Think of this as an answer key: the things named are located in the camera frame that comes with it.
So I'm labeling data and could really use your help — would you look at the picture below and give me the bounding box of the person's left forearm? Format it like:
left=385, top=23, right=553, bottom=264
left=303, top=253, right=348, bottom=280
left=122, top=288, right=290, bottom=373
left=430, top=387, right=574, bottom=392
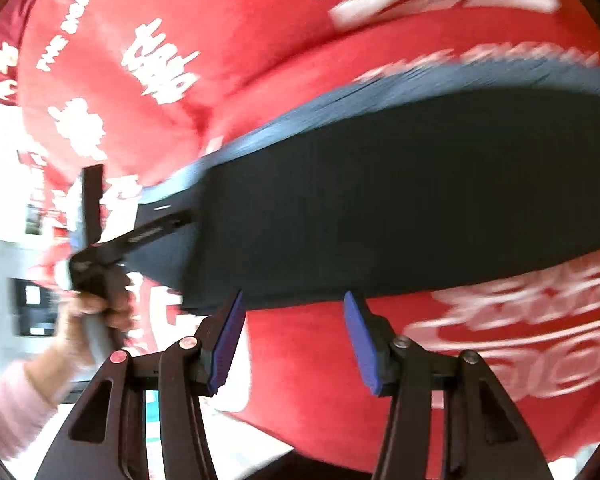
left=0, top=357, right=88, bottom=461

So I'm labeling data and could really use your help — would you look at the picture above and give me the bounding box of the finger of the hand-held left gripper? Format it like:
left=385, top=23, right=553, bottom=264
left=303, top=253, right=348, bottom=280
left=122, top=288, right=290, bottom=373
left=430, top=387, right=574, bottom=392
left=100, top=210, right=196, bottom=263

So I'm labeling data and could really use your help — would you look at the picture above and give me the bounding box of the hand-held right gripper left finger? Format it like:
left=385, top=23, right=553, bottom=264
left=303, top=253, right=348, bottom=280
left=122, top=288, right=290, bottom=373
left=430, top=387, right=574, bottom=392
left=34, top=289, right=246, bottom=480

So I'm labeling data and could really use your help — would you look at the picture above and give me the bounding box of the dark framed panel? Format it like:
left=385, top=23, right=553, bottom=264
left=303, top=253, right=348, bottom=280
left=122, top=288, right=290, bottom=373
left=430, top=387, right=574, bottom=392
left=9, top=276, right=62, bottom=339

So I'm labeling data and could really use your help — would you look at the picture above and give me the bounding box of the red printed sofa cover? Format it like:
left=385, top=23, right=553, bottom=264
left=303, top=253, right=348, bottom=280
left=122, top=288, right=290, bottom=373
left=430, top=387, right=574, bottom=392
left=0, top=0, right=600, bottom=473

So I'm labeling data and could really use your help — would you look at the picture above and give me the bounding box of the black pants blue patterned waistband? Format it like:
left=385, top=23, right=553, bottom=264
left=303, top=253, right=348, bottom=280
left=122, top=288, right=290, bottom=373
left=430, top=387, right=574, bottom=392
left=125, top=62, right=600, bottom=318

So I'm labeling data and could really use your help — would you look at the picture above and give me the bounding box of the person's left hand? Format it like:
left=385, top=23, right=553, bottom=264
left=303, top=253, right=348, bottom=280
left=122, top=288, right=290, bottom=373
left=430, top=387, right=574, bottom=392
left=55, top=292, right=137, bottom=366

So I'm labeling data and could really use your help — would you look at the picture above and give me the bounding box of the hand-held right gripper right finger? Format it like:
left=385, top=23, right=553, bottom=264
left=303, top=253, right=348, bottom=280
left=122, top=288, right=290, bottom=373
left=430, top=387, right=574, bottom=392
left=343, top=290, right=554, bottom=480

